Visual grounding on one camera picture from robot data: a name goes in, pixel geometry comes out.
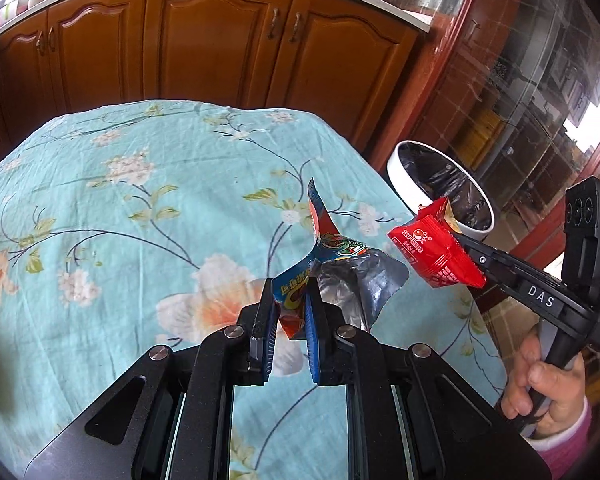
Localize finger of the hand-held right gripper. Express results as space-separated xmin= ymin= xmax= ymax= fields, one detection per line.
xmin=457 ymin=241 xmax=530 ymax=305
xmin=452 ymin=230 xmax=567 ymax=288

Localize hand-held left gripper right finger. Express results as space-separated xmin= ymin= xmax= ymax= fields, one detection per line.
xmin=304 ymin=294 xmax=552 ymax=480

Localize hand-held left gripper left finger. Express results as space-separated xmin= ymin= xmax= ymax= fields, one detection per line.
xmin=27 ymin=277 xmax=282 ymax=480

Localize red snack packet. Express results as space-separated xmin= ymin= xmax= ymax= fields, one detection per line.
xmin=386 ymin=196 xmax=487 ymax=290

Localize blue snack wrapper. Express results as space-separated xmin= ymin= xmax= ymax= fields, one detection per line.
xmin=275 ymin=177 xmax=411 ymax=342

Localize white bin with black liner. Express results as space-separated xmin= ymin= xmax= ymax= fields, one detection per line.
xmin=386 ymin=141 xmax=496 ymax=241

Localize person's right forearm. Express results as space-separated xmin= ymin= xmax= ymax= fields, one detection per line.
xmin=527 ymin=399 xmax=594 ymax=480

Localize person's right hand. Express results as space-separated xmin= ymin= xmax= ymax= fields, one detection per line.
xmin=500 ymin=324 xmax=589 ymax=434

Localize teal floral tablecloth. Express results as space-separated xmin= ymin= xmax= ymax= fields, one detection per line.
xmin=0 ymin=100 xmax=511 ymax=480

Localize red wooden display cabinet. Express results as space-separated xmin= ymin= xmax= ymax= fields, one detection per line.
xmin=367 ymin=0 xmax=600 ymax=413

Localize wooden base cabinets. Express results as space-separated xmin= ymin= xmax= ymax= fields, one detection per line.
xmin=0 ymin=0 xmax=422 ymax=162

